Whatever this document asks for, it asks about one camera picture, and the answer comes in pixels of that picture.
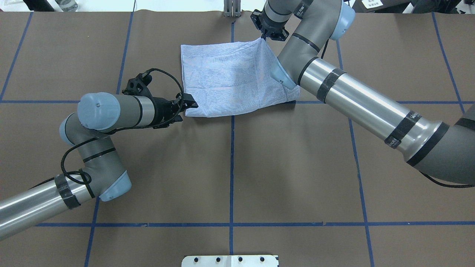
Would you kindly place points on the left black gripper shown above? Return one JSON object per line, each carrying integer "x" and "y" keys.
{"x": 161, "y": 109}

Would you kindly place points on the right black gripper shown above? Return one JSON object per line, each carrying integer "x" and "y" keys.
{"x": 272, "y": 27}

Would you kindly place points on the light blue striped shirt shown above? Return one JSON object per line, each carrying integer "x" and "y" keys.
{"x": 230, "y": 79}

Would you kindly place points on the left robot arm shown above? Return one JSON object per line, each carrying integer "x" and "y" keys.
{"x": 91, "y": 167}

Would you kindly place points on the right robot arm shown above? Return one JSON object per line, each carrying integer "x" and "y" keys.
{"x": 444, "y": 154}

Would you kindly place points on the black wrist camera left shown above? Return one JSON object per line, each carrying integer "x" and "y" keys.
{"x": 138, "y": 86}

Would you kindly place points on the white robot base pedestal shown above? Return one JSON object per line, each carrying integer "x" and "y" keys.
{"x": 231, "y": 261}

